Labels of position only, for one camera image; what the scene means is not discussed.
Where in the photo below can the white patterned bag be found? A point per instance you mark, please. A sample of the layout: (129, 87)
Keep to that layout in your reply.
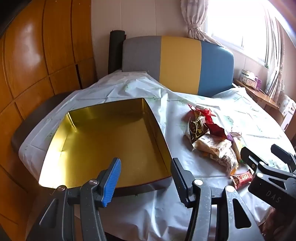
(286, 104)

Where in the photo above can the hanging floral curtain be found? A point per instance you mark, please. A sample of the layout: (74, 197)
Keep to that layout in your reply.
(276, 76)

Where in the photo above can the white printed tablecloth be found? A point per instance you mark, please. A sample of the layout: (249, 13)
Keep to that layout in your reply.
(254, 120)

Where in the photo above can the purple box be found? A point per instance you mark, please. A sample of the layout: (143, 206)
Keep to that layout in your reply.
(258, 84)

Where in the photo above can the small red candy bar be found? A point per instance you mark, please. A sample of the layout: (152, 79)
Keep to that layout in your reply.
(241, 179)

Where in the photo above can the window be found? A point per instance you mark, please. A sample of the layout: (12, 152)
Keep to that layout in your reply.
(242, 23)

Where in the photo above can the floral tissue box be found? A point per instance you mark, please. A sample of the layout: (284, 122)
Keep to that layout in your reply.
(252, 83)

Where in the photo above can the white green box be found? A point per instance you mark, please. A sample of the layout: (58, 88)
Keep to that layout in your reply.
(246, 74)

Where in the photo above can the beige bread packet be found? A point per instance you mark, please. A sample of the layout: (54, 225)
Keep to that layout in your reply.
(212, 144)

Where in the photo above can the wooden cabinet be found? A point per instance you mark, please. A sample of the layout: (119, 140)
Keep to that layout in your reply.
(34, 58)

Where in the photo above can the red twisted wrapper packet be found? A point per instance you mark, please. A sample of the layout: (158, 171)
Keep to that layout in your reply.
(202, 112)

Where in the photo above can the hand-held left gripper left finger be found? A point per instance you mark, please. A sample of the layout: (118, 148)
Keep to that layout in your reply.
(111, 183)

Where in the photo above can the gold tin box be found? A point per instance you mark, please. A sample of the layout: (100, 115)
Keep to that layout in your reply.
(104, 139)

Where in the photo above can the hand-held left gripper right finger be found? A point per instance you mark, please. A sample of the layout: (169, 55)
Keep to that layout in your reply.
(182, 183)

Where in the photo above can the tied floral curtain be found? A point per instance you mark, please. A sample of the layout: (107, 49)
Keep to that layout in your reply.
(196, 25)

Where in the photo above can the black rolled mat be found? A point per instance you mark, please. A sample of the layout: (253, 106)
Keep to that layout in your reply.
(115, 51)

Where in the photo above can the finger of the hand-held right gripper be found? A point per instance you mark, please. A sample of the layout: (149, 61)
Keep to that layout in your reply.
(285, 154)
(251, 160)

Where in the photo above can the clear nut packet orange edge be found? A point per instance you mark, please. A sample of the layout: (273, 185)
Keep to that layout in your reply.
(227, 162)

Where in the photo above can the dark brown snack packet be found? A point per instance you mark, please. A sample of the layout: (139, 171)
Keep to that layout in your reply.
(196, 129)

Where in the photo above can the purple snack packet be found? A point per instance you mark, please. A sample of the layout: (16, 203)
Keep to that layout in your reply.
(232, 136)

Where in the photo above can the yellow green snack bar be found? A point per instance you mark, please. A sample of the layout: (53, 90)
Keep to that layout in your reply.
(238, 148)

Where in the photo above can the grey yellow blue chair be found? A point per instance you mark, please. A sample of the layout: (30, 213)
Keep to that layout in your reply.
(180, 60)

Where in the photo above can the wooden side shelf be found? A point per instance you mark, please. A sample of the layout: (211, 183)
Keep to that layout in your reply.
(261, 96)

